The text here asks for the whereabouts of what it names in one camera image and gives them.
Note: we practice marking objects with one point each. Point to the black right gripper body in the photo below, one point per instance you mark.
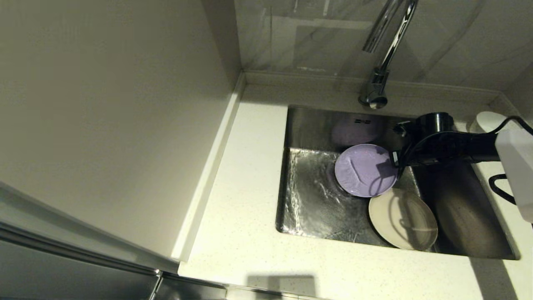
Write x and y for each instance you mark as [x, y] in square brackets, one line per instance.
[406, 156]

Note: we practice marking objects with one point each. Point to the purple plate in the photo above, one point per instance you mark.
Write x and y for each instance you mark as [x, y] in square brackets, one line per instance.
[362, 171]

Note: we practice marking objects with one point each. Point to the beige plate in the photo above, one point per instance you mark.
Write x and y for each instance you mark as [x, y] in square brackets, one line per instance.
[399, 221]

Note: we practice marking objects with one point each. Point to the white bowl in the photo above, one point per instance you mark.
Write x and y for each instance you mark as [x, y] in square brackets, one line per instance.
[489, 121]

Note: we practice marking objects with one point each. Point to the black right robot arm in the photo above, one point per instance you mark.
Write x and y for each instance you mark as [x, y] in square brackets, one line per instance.
[470, 146]

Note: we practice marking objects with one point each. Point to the stainless steel sink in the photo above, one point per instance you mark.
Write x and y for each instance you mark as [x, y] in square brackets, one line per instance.
[312, 200]

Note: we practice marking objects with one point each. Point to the chrome gooseneck faucet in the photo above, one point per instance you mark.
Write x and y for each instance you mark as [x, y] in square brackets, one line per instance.
[395, 33]

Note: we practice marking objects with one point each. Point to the under-counter cabinet front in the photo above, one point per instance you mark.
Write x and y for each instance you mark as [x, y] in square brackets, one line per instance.
[191, 291]

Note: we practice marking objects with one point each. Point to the beige tall cabinet panel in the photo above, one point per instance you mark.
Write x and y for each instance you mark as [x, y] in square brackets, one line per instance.
[104, 104]

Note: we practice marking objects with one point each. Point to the grey glossy cabinet door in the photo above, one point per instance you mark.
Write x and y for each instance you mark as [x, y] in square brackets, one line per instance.
[62, 275]

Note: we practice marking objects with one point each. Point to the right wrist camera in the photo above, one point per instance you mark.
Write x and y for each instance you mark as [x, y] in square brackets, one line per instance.
[403, 127]

